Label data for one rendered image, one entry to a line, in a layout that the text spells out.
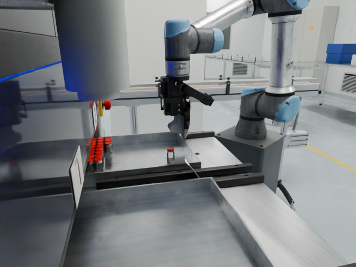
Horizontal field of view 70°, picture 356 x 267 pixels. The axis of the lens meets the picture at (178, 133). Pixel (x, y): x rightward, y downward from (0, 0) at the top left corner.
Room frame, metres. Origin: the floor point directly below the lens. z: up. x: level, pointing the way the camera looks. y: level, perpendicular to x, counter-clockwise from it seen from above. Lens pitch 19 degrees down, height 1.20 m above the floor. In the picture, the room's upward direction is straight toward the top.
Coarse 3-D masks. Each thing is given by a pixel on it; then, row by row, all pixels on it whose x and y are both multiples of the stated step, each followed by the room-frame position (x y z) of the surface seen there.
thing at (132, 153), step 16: (112, 144) 0.79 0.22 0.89; (128, 144) 0.80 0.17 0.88; (144, 144) 0.80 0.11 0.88; (160, 144) 0.80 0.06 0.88; (176, 144) 0.80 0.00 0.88; (112, 160) 0.68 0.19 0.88; (128, 160) 0.68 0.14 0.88; (144, 160) 0.68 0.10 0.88; (160, 160) 0.68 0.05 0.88; (176, 160) 0.68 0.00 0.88; (192, 160) 0.66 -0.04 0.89; (96, 176) 0.54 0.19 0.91; (112, 176) 0.55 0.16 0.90
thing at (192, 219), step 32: (96, 192) 0.46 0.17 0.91; (128, 192) 0.47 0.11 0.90; (160, 192) 0.49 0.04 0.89; (192, 192) 0.51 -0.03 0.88; (96, 224) 0.40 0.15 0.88; (128, 224) 0.40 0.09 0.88; (160, 224) 0.40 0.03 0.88; (192, 224) 0.40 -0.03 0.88; (224, 224) 0.40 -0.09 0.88; (96, 256) 0.32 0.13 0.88; (128, 256) 0.32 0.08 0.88; (160, 256) 0.32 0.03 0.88; (192, 256) 0.32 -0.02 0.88; (224, 256) 0.32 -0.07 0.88; (256, 256) 0.31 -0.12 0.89
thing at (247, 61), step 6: (210, 54) 7.23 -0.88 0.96; (216, 54) 6.99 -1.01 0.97; (222, 54) 6.32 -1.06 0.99; (222, 60) 6.32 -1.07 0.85; (228, 60) 5.99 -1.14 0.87; (234, 60) 5.70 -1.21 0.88; (240, 60) 5.43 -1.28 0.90; (246, 60) 5.16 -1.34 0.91; (252, 60) 4.94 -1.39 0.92; (258, 60) 4.76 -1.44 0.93
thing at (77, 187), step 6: (78, 150) 0.36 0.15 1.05; (78, 156) 0.35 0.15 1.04; (78, 162) 0.35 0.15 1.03; (72, 168) 0.30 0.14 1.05; (72, 174) 0.29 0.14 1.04; (78, 174) 0.33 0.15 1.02; (72, 180) 0.29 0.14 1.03; (78, 180) 0.33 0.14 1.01; (78, 186) 0.32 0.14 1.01; (78, 192) 0.32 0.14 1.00; (78, 198) 0.31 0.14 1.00
